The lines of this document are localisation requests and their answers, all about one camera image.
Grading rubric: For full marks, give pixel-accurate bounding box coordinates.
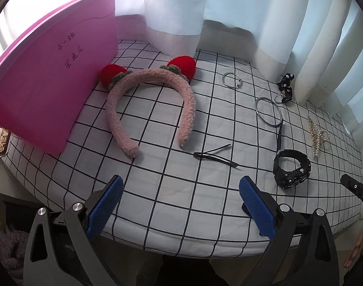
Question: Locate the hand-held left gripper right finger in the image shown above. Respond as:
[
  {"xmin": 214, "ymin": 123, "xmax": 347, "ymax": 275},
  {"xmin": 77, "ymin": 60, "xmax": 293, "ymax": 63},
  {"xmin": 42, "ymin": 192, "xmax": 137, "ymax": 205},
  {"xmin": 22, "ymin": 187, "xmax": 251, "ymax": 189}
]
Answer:
[{"xmin": 239, "ymin": 175, "xmax": 340, "ymax": 286}]

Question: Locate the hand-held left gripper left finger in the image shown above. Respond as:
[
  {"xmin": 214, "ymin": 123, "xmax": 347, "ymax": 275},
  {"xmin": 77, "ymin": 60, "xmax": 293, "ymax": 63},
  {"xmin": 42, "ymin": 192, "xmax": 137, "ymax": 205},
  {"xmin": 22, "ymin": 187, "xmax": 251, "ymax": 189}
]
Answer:
[{"xmin": 23, "ymin": 175, "xmax": 124, "ymax": 286}]

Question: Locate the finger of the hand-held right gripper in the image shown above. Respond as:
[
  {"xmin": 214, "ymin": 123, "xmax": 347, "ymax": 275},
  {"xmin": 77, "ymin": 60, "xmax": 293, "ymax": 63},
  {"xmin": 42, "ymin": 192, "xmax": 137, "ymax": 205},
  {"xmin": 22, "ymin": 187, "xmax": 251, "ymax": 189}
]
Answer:
[{"xmin": 340, "ymin": 174, "xmax": 363, "ymax": 209}]

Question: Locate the black wrist watch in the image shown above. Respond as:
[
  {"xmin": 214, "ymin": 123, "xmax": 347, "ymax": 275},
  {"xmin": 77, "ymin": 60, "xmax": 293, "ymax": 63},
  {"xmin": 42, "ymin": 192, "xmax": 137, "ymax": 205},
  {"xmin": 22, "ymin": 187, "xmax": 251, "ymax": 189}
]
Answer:
[{"xmin": 273, "ymin": 149, "xmax": 311, "ymax": 189}]

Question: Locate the pearl hair clip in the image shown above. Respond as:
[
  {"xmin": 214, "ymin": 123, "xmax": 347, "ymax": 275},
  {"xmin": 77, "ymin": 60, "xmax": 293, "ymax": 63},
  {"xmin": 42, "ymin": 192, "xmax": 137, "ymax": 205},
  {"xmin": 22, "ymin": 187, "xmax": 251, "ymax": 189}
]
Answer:
[{"xmin": 307, "ymin": 114, "xmax": 331, "ymax": 157}]

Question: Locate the thin black hair pin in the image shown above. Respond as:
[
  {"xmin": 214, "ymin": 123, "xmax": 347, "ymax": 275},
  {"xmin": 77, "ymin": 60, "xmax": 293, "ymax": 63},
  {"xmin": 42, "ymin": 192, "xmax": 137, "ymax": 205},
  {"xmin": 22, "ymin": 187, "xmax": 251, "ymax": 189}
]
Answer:
[{"xmin": 193, "ymin": 143, "xmax": 240, "ymax": 169}]

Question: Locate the pink fuzzy strawberry headband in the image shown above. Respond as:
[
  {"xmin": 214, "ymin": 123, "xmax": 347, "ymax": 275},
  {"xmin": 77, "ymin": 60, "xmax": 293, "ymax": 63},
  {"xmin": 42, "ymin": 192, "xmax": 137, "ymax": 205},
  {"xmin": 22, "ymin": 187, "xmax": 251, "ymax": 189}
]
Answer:
[{"xmin": 100, "ymin": 56, "xmax": 197, "ymax": 159}]

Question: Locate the large silver bangle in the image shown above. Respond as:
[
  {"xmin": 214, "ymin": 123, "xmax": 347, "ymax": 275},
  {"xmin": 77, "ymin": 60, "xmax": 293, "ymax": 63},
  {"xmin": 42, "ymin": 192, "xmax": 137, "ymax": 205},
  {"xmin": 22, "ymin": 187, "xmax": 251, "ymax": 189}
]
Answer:
[{"xmin": 255, "ymin": 97, "xmax": 283, "ymax": 127}]

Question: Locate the pink plastic tub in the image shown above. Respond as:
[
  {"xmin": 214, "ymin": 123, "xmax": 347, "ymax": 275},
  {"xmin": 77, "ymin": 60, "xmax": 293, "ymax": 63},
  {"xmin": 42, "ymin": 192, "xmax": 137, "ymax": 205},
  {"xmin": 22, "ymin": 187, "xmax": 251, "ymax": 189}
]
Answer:
[{"xmin": 0, "ymin": 0, "xmax": 123, "ymax": 155}]

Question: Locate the person's right hand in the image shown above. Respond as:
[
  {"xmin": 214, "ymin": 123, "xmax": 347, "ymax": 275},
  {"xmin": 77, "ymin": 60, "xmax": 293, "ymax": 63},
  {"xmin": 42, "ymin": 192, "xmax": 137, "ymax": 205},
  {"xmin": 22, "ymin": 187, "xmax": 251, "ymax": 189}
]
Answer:
[{"xmin": 343, "ymin": 232, "xmax": 363, "ymax": 269}]

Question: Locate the grey fluffy fabric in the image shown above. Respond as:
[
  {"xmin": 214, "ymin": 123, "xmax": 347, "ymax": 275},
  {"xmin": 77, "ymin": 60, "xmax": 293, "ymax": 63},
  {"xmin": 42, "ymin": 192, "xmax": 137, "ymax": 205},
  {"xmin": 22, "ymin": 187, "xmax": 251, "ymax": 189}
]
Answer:
[{"xmin": 0, "ymin": 229, "xmax": 30, "ymax": 271}]

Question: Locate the patterned card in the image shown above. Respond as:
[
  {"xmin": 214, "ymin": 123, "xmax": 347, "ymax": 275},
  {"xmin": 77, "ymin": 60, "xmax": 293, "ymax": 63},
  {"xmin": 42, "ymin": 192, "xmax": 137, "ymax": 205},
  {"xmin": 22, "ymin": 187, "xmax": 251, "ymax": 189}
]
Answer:
[{"xmin": 0, "ymin": 128, "xmax": 11, "ymax": 157}]

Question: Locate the white curtain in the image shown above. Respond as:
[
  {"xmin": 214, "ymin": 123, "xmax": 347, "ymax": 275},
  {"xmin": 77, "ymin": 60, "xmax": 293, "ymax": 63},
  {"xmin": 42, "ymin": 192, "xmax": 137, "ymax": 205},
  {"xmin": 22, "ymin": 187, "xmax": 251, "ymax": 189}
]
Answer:
[{"xmin": 0, "ymin": 0, "xmax": 363, "ymax": 138}]

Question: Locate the black dotted bow keychain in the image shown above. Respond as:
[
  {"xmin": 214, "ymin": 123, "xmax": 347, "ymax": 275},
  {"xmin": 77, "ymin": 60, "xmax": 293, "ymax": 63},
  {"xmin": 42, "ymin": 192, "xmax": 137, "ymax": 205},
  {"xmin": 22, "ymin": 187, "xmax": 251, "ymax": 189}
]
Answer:
[{"xmin": 275, "ymin": 73, "xmax": 295, "ymax": 105}]

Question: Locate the small silver ring bangle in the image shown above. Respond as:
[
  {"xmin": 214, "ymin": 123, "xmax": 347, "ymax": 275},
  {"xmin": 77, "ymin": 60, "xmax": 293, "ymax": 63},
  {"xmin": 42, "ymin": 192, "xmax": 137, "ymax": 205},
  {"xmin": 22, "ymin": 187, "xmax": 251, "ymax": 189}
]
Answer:
[{"xmin": 222, "ymin": 72, "xmax": 243, "ymax": 89}]

